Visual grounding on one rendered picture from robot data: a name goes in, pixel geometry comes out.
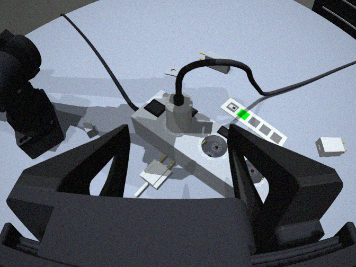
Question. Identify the white diagram card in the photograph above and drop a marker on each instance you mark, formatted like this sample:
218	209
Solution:
252	121

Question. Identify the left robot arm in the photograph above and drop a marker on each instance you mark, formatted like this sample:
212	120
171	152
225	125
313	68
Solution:
27	109

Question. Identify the white plug with two brass pins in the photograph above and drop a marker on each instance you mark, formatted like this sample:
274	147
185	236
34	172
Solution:
155	174

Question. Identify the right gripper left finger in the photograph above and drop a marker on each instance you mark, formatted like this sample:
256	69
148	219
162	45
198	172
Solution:
73	170

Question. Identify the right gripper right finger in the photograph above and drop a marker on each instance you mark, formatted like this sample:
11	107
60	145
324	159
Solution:
300	189

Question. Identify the white power strip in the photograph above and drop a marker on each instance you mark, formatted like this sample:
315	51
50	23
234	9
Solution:
201	150

